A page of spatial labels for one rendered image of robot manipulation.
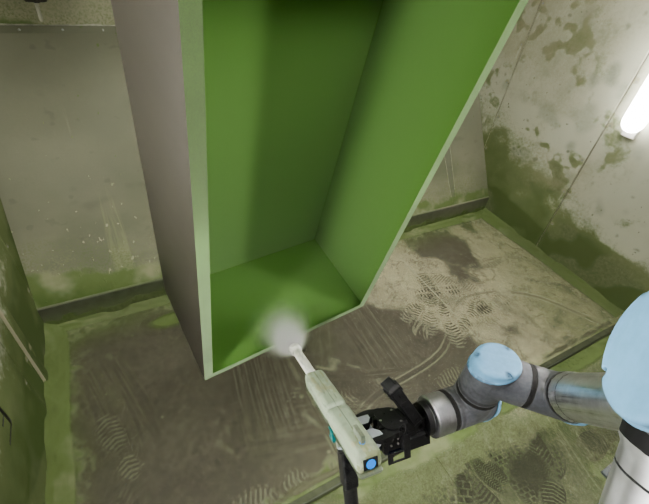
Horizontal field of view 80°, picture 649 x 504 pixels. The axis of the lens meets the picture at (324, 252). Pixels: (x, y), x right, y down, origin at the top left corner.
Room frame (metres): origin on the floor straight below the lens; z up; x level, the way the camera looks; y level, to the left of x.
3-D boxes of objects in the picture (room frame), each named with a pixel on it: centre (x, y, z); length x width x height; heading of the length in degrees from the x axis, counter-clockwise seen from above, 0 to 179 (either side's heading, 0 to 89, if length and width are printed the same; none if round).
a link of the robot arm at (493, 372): (0.48, -0.38, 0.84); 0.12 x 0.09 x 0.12; 78
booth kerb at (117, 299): (1.72, 0.03, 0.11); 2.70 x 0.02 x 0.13; 123
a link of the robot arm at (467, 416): (0.48, -0.37, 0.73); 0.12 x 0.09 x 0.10; 115
